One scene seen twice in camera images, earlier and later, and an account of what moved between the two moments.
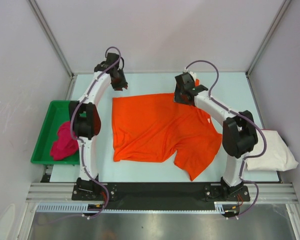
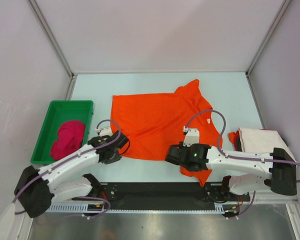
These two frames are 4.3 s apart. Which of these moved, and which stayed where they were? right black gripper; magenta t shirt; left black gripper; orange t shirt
Moved: right black gripper; left black gripper
Stayed: orange t shirt; magenta t shirt
